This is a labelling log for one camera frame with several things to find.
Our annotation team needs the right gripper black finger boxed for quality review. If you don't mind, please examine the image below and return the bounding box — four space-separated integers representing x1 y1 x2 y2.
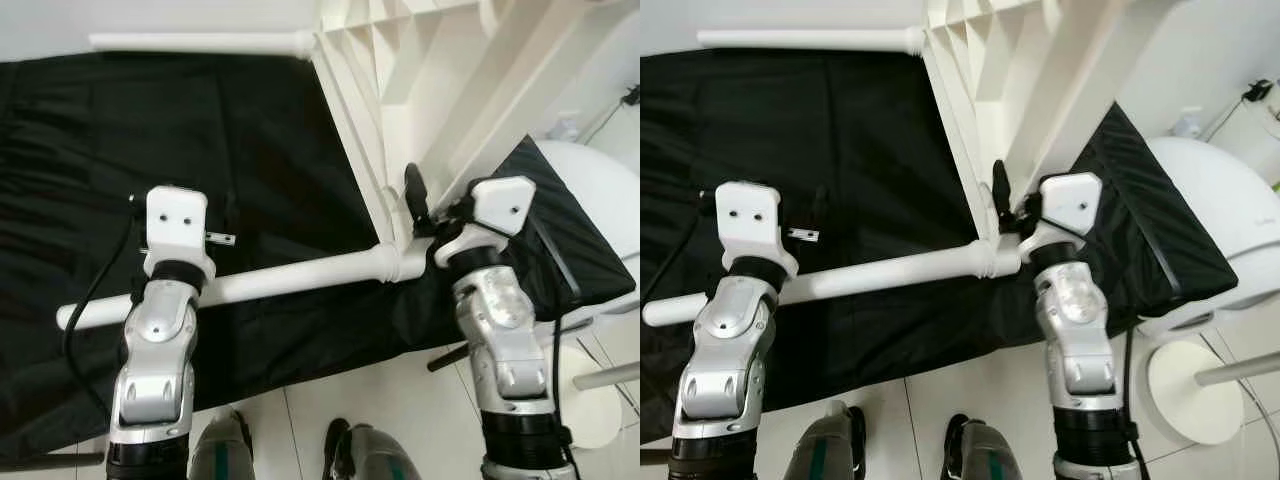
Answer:
990 160 1013 233
403 165 431 239

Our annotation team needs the white plastic table top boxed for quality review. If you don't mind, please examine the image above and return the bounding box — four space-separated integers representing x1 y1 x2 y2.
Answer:
920 0 1186 281
313 0 641 284

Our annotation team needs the black table cloth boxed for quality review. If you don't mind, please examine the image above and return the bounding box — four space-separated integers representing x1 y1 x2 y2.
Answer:
0 52 641 466
640 48 1241 446

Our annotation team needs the white dome-shaped appliance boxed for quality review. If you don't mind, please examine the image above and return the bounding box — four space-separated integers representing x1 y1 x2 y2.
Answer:
1140 137 1280 336
535 140 641 321

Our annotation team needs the grey robot left foot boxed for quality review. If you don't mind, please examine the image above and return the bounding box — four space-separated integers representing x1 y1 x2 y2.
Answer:
795 405 869 480
190 410 256 480

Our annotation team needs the grey robot foot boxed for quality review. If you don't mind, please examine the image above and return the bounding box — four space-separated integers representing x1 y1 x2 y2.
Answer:
322 420 411 480
795 405 869 480
940 415 1026 480
190 410 256 480

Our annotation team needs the grey metal rod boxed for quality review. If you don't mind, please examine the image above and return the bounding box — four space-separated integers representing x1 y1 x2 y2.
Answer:
1197 352 1280 388
572 365 641 391

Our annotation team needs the white round base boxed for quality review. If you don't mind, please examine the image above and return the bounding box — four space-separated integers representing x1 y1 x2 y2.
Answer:
1148 340 1246 448
560 345 623 449

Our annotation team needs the grey robot right foot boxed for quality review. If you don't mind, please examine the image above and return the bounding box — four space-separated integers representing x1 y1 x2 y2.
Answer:
940 415 1026 480
322 420 411 480

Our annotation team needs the white box appliance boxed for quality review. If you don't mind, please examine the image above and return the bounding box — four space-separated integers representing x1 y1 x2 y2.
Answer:
1215 95 1280 186

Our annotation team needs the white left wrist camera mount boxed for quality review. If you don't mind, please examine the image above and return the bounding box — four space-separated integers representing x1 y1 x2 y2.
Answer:
143 185 216 281
715 180 801 281

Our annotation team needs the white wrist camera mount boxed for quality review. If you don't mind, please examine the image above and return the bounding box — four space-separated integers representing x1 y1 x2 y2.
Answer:
1015 172 1103 263
432 176 538 269
143 185 216 281
715 180 801 281

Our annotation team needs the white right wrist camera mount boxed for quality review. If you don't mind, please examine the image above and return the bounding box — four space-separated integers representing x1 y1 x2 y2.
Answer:
432 176 538 269
1015 172 1103 263

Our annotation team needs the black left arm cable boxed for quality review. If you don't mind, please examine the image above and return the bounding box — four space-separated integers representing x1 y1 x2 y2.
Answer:
62 195 151 421
640 190 723 301

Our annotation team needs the thin black power cable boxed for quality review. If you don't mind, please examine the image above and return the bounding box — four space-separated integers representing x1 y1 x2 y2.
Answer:
1203 95 1251 143
583 100 629 146

